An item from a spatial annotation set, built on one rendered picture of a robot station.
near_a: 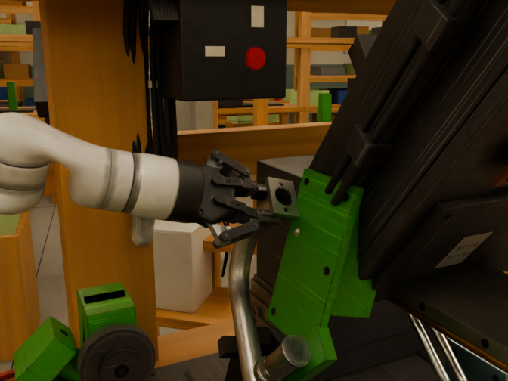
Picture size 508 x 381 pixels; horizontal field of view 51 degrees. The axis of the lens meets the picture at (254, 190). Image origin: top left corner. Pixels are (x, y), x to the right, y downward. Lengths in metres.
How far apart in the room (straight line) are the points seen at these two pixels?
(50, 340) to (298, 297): 0.29
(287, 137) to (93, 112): 0.41
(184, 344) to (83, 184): 0.55
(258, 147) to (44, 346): 0.62
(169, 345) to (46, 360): 0.52
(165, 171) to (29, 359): 0.24
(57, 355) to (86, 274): 0.36
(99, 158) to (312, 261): 0.28
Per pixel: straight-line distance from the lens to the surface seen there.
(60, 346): 0.57
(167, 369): 0.96
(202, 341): 1.08
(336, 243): 0.62
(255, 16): 0.82
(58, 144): 0.58
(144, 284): 0.95
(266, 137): 1.06
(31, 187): 0.59
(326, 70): 8.18
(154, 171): 0.61
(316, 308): 0.64
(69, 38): 0.85
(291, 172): 0.83
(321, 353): 0.63
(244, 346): 0.72
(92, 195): 0.60
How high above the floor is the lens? 1.41
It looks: 14 degrees down
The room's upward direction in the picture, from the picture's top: straight up
